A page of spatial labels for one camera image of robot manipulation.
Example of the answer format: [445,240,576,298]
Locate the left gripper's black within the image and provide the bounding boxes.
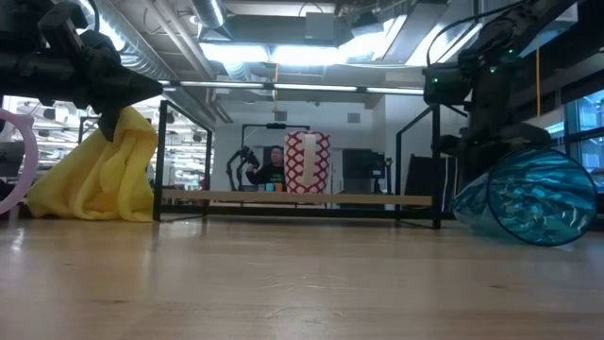
[0,45,164,142]

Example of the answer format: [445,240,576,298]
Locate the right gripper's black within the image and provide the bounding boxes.
[441,120,552,191]

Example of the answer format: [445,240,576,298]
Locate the teal translucent plastic cup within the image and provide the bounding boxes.
[450,147,598,247]

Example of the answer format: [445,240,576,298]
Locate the red white patterned mug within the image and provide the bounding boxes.
[283,130,332,195]

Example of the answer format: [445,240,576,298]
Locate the black-framed wooden shelf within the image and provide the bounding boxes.
[152,98,444,231]

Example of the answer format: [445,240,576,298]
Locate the dark background panel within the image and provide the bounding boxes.
[404,153,457,212]

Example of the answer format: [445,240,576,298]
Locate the yellow cloth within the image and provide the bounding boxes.
[25,106,159,223]

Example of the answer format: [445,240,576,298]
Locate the pink plastic cup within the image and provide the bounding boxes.
[0,109,39,216]

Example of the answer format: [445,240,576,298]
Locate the long ceiling light strip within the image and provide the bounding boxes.
[177,80,426,94]

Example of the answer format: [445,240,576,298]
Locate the black background monitor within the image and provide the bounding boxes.
[342,148,389,181]

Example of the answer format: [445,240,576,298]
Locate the bright ceiling light panel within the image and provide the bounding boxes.
[197,41,344,67]

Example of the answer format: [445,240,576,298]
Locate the person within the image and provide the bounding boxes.
[244,144,288,193]

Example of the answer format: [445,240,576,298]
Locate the silver ribbed ceiling duct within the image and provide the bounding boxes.
[77,0,178,82]

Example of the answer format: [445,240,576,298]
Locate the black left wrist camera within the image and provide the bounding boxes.
[37,2,91,51]

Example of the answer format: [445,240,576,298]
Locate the yellow hanging cord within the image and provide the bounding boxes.
[534,44,541,106]

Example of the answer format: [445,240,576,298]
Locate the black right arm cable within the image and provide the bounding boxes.
[426,0,528,66]

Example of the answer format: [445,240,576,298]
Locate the black background workstation frame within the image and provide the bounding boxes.
[240,122,312,148]

